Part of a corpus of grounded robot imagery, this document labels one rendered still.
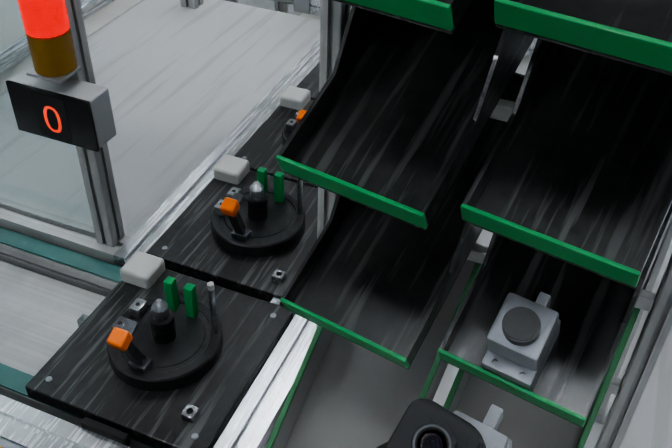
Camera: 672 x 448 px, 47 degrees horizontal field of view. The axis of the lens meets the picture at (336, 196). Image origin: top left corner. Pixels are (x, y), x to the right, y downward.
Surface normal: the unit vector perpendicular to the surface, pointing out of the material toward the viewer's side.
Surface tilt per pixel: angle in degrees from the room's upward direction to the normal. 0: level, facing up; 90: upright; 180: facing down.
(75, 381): 0
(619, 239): 25
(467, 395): 45
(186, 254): 0
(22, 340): 0
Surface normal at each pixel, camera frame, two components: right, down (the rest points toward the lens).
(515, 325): -0.20, -0.50
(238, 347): 0.03, -0.79
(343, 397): -0.36, -0.19
